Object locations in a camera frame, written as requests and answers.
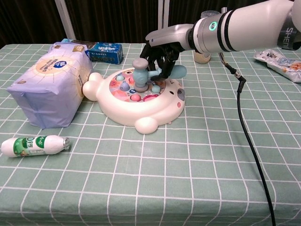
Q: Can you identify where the white whack-a-mole toy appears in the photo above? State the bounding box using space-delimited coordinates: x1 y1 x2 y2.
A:
82 67 186 135

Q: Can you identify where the white snack bag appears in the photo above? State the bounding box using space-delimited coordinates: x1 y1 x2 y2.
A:
253 48 301 83

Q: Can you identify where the light blue toy hammer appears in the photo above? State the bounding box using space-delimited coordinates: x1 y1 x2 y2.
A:
132 58 187 92

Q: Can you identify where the green checked tablecloth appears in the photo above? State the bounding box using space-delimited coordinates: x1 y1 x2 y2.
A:
0 42 301 226

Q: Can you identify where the grey partition post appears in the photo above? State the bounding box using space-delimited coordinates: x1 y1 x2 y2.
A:
157 0 170 30
54 0 76 40

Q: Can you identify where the blue cookie box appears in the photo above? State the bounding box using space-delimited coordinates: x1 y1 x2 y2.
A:
85 41 124 65

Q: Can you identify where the purple tissue pack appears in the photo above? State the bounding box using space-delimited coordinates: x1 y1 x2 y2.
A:
6 39 95 129

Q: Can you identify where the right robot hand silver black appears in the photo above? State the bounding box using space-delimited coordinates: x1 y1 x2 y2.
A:
140 24 196 80

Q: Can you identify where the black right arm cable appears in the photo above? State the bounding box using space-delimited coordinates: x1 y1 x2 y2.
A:
218 51 277 226

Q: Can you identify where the small green-white bottle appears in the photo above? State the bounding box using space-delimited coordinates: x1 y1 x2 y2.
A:
1 135 71 158

